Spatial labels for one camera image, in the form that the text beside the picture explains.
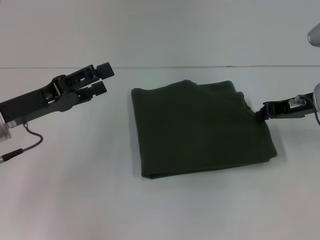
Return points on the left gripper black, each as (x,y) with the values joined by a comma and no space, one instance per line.
(32,102)

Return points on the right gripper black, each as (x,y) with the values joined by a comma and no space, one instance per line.
(292,108)

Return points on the dark green shirt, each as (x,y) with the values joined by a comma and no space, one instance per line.
(200,130)

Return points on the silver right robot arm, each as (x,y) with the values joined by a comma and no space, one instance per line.
(317,97)

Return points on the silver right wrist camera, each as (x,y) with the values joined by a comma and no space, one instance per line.
(314,35)

